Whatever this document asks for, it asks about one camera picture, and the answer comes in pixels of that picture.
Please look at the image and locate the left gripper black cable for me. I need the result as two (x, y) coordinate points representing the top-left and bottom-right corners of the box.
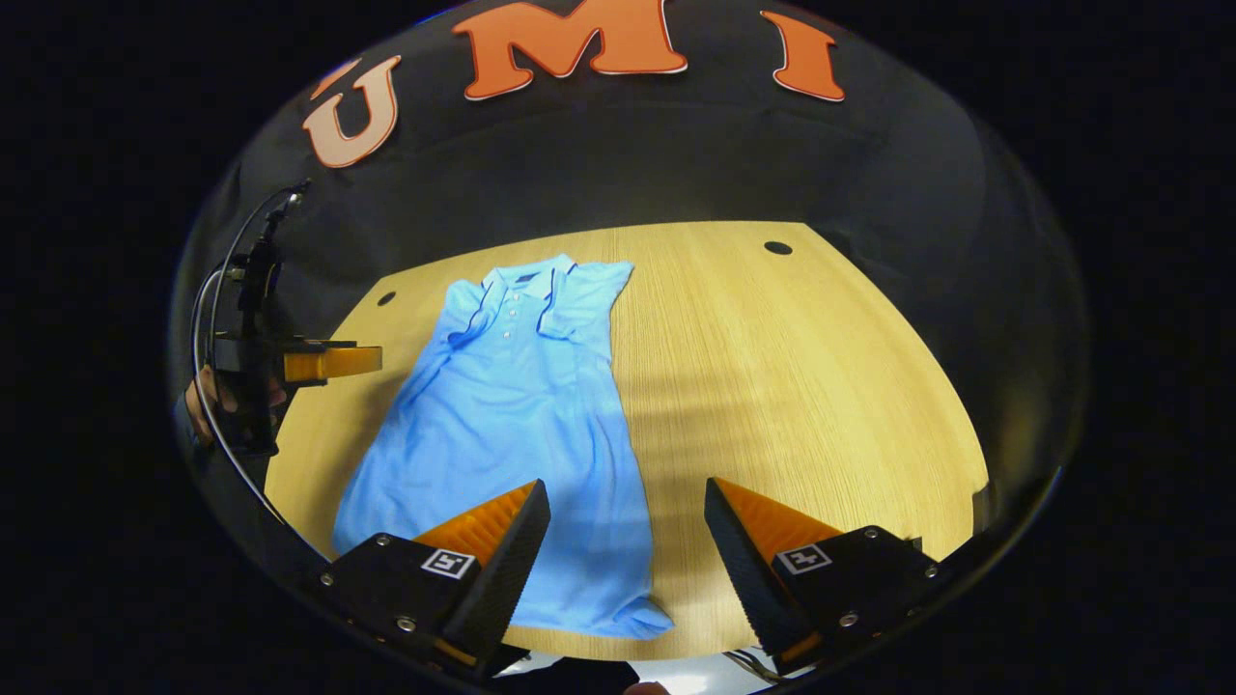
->
(191, 183), (291, 527)

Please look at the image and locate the light blue T-shirt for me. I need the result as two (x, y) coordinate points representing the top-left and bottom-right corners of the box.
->
(331, 253), (675, 640)

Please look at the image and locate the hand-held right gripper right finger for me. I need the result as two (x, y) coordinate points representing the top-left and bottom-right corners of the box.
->
(705, 477), (952, 677)

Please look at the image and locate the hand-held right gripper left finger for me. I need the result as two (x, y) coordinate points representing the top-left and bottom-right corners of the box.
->
(311, 479), (551, 681)

